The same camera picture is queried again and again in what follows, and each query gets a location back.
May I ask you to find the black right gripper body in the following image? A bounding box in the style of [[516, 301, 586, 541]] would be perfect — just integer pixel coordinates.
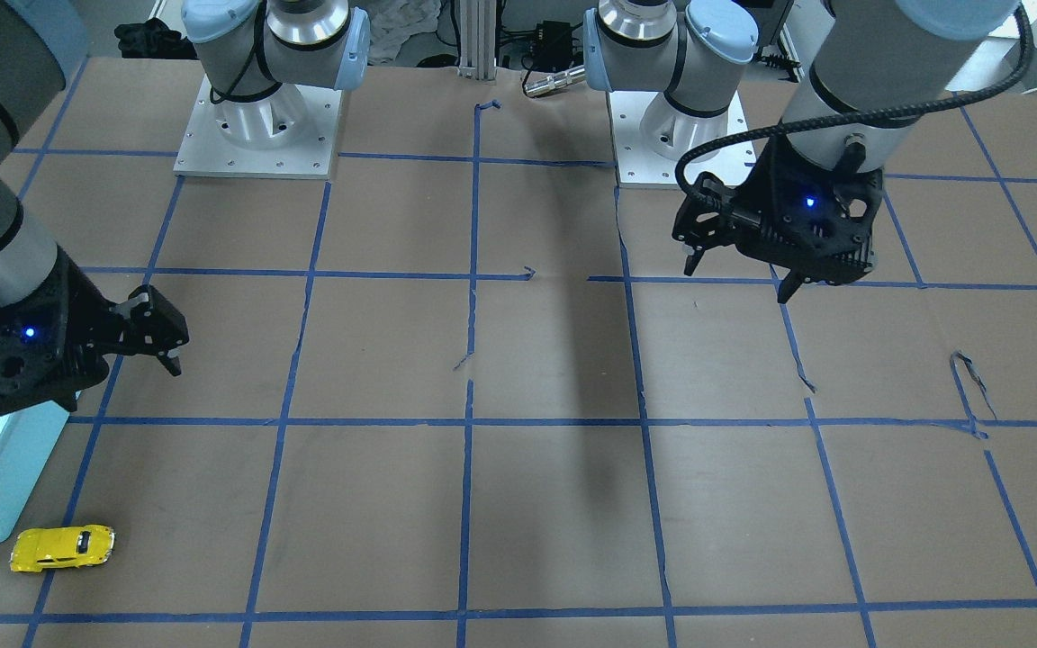
[[0, 250, 190, 416]]

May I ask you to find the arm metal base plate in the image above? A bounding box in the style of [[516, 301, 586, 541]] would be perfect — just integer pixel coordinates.
[[608, 91, 748, 190], [174, 79, 346, 181]]

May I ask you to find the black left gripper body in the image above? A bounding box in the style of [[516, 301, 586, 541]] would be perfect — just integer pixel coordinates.
[[672, 135, 882, 284]]

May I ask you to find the yellow beetle toy car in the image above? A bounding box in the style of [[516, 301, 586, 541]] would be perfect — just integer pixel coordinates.
[[9, 524, 115, 572]]

